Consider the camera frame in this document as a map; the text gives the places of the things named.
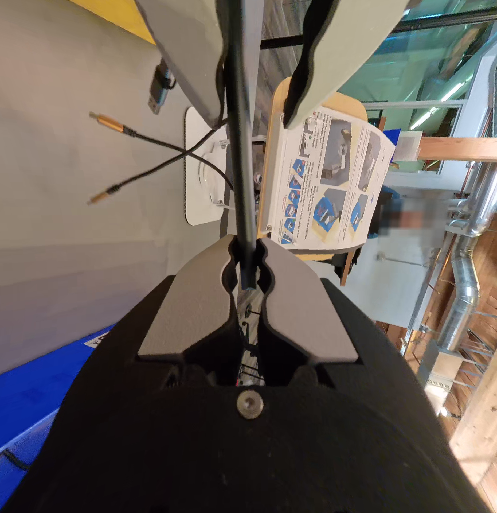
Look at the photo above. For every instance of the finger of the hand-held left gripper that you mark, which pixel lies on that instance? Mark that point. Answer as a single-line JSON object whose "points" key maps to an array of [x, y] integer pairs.
{"points": [[184, 40], [360, 32]]}

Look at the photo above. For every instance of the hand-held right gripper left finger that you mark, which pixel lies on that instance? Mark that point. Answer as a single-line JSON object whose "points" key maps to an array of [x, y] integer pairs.
{"points": [[188, 312]]}

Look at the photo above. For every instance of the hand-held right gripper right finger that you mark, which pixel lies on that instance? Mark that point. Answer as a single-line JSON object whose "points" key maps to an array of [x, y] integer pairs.
{"points": [[308, 316]]}

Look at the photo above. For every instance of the yellow plastic bin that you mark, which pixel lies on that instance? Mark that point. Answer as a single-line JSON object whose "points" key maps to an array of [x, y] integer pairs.
{"points": [[120, 16]]}

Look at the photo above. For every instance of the slim grey usb hub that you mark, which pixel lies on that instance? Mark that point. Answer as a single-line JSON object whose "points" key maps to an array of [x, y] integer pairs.
{"points": [[238, 120]]}

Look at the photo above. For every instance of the blue plastic bin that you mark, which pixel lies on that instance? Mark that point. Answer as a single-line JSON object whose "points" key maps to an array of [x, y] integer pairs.
{"points": [[32, 400]]}

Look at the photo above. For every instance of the wooden board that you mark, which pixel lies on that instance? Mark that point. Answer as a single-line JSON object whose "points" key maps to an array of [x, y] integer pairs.
{"points": [[354, 110]]}

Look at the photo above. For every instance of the white document stand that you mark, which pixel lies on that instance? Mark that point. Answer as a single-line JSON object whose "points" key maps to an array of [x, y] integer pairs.
{"points": [[200, 200]]}

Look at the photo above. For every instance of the printed instruction sheet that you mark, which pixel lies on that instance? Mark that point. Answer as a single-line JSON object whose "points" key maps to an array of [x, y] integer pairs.
{"points": [[332, 180]]}

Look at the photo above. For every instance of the rectangular metal duct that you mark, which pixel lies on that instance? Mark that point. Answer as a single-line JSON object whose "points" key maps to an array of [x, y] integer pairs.
{"points": [[428, 358]]}

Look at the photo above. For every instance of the silver round air duct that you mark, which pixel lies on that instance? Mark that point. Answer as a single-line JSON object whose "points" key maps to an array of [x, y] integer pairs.
{"points": [[464, 280]]}

